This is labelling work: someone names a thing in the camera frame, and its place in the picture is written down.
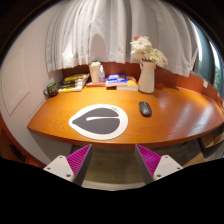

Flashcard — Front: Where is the dark green mug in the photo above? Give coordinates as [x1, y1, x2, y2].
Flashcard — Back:
[43, 81, 60, 99]

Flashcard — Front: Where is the white tissue container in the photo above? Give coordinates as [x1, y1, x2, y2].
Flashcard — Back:
[88, 61, 102, 83]

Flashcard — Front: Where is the dark glass window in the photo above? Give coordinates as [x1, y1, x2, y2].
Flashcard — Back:
[191, 19, 223, 91]

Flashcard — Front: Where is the black computer mouse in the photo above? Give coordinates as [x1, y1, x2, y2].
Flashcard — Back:
[138, 101, 153, 118]

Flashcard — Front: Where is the orange yellow book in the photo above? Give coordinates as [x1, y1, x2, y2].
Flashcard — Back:
[116, 75, 139, 92]

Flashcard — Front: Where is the clear sanitizer bottle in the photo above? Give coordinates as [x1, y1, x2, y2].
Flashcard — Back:
[98, 64, 106, 84]

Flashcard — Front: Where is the white flower bouquet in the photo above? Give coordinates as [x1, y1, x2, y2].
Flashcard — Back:
[129, 35, 169, 68]

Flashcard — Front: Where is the blue book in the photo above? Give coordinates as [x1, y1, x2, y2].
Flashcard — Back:
[105, 73, 128, 88]

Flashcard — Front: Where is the white curtain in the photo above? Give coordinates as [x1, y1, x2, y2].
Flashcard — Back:
[45, 0, 200, 78]

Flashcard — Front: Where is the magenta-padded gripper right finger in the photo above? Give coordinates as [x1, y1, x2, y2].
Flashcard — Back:
[134, 143, 184, 185]

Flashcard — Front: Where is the white ceramic vase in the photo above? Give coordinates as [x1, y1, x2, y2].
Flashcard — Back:
[137, 60, 157, 94]

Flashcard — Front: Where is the flat red book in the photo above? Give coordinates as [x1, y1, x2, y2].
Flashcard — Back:
[85, 80, 108, 88]

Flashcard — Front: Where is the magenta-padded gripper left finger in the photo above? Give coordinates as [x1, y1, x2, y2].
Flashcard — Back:
[43, 143, 94, 187]

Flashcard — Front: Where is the round white grey mouse pad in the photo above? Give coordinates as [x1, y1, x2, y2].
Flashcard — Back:
[68, 103, 129, 141]

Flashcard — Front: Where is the stack of yellow black books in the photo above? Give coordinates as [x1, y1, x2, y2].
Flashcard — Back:
[57, 73, 90, 93]

